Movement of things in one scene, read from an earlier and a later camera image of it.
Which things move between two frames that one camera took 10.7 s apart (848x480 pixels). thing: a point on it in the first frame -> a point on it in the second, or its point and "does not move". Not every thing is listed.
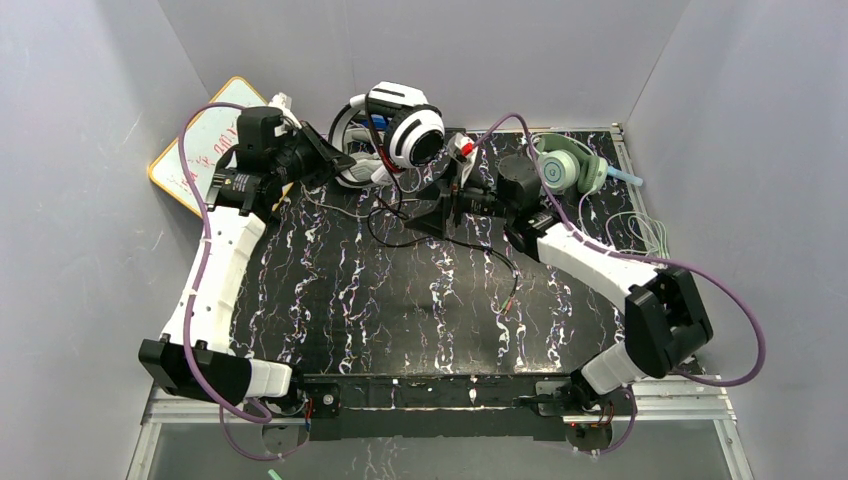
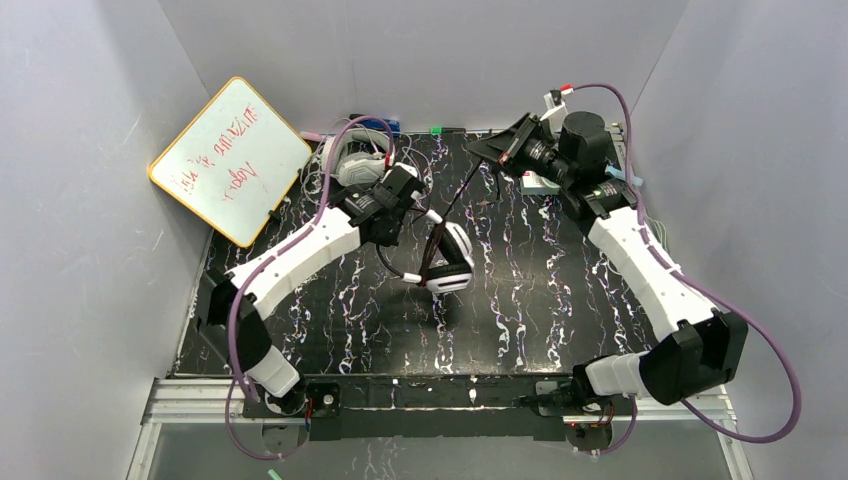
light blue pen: x=619 y=175 does not move
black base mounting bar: x=433 y=406 does not move
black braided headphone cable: x=401 y=213 -> x=439 y=228
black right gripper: x=450 y=206 -> x=518 y=145
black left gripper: x=312 y=150 -> x=403 y=191
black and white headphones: x=415 y=136 -> x=450 y=260
